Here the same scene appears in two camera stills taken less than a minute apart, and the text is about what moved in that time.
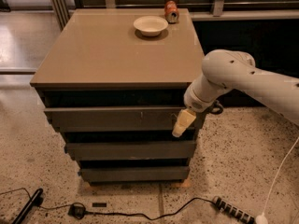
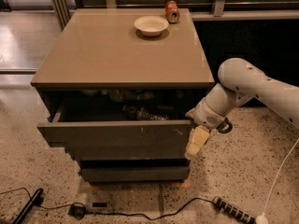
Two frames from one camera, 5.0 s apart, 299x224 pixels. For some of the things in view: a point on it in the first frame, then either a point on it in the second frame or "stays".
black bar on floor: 35,201 stays
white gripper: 193,102 -> 206,115
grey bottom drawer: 134,175 stays
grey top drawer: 114,118 -> 119,140
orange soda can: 171,12 stays
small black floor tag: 99,204 stays
